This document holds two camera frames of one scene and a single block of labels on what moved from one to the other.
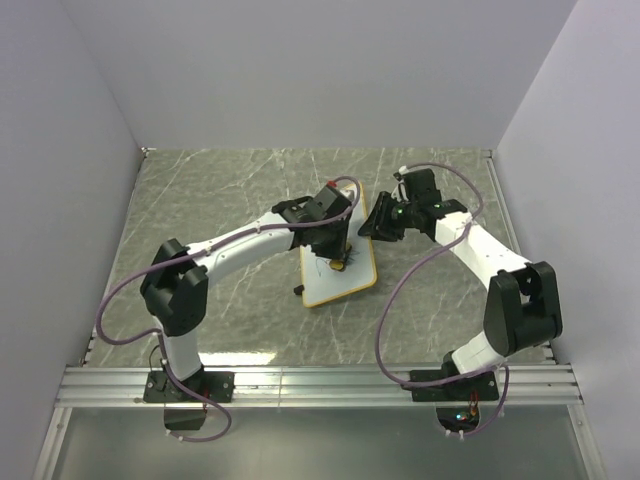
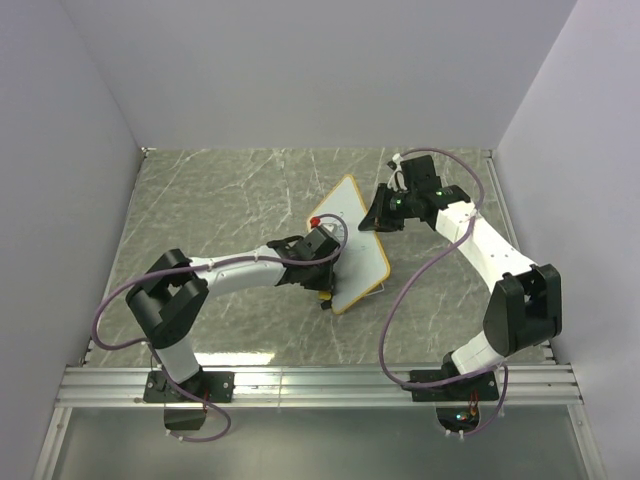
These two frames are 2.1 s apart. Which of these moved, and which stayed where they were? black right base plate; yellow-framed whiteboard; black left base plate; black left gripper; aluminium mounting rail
Moved: yellow-framed whiteboard; black left gripper
Stayed: black right base plate; black left base plate; aluminium mounting rail
